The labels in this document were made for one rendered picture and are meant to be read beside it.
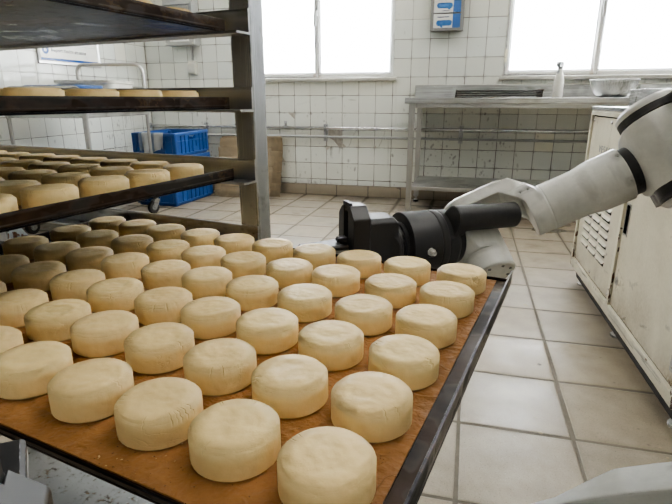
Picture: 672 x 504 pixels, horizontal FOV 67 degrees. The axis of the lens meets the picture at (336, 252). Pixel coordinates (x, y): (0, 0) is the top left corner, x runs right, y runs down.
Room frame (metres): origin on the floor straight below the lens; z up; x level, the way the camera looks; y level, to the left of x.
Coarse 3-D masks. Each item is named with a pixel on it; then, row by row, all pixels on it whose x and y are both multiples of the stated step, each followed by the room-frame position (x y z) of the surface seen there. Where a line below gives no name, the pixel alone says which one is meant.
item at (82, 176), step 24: (0, 168) 0.61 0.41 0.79; (24, 168) 0.67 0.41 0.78; (48, 168) 0.64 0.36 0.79; (72, 168) 0.62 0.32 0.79; (96, 168) 0.61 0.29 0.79; (120, 168) 0.61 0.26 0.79; (144, 168) 0.65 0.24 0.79; (168, 168) 0.63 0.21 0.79; (192, 168) 0.63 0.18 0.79; (0, 192) 0.48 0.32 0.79; (24, 192) 0.46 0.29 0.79; (48, 192) 0.46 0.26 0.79; (72, 192) 0.47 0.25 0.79; (96, 192) 0.51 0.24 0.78
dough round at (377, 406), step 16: (336, 384) 0.28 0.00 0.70; (352, 384) 0.28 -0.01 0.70; (368, 384) 0.28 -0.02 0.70; (384, 384) 0.28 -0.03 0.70; (400, 384) 0.28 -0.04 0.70; (336, 400) 0.26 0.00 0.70; (352, 400) 0.26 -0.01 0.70; (368, 400) 0.26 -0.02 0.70; (384, 400) 0.26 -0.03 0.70; (400, 400) 0.26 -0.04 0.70; (336, 416) 0.26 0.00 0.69; (352, 416) 0.25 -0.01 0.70; (368, 416) 0.25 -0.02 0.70; (384, 416) 0.25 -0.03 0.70; (400, 416) 0.25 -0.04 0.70; (368, 432) 0.24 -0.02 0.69; (384, 432) 0.25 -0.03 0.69; (400, 432) 0.25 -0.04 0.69
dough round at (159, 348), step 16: (128, 336) 0.34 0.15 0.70; (144, 336) 0.34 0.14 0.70; (160, 336) 0.34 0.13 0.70; (176, 336) 0.34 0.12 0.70; (192, 336) 0.35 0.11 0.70; (128, 352) 0.32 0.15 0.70; (144, 352) 0.32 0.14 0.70; (160, 352) 0.32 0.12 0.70; (176, 352) 0.33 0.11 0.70; (144, 368) 0.32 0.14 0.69; (160, 368) 0.32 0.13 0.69; (176, 368) 0.33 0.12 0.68
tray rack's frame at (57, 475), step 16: (32, 464) 0.87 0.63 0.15; (48, 464) 0.87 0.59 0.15; (64, 464) 0.87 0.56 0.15; (48, 480) 0.83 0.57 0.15; (64, 480) 0.83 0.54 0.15; (80, 480) 0.83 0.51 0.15; (96, 480) 0.83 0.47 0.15; (64, 496) 0.78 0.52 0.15; (80, 496) 0.78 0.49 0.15; (96, 496) 0.78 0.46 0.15; (112, 496) 0.78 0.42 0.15; (128, 496) 0.78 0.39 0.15
